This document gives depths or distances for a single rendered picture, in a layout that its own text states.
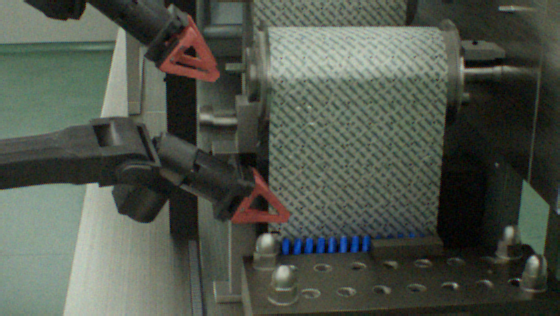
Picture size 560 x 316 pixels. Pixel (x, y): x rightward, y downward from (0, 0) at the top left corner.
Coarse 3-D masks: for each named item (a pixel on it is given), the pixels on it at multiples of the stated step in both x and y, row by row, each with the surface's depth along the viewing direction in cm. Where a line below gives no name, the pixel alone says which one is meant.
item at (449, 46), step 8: (440, 32) 129; (256, 40) 130; (448, 40) 127; (448, 48) 126; (264, 56) 123; (448, 56) 126; (264, 64) 123; (448, 64) 126; (456, 64) 126; (264, 72) 123; (448, 72) 126; (456, 72) 126; (264, 80) 123; (448, 80) 126; (456, 80) 126; (264, 88) 123; (448, 88) 126; (264, 96) 124; (448, 96) 127; (264, 104) 125; (448, 104) 128
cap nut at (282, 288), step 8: (280, 272) 113; (288, 272) 113; (272, 280) 114; (280, 280) 113; (288, 280) 113; (272, 288) 114; (280, 288) 113; (288, 288) 113; (296, 288) 114; (272, 296) 114; (280, 296) 113; (288, 296) 113; (296, 296) 115; (272, 304) 114; (280, 304) 113; (288, 304) 113
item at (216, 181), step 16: (208, 160) 124; (192, 176) 123; (208, 176) 123; (224, 176) 124; (240, 176) 122; (192, 192) 125; (208, 192) 124; (224, 192) 124; (240, 192) 122; (224, 208) 122
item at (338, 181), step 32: (288, 128) 125; (320, 128) 125; (352, 128) 126; (384, 128) 126; (416, 128) 127; (288, 160) 126; (320, 160) 127; (352, 160) 128; (384, 160) 128; (416, 160) 129; (288, 192) 128; (320, 192) 129; (352, 192) 129; (384, 192) 130; (416, 192) 130; (288, 224) 130; (320, 224) 130; (352, 224) 131; (384, 224) 131; (416, 224) 132
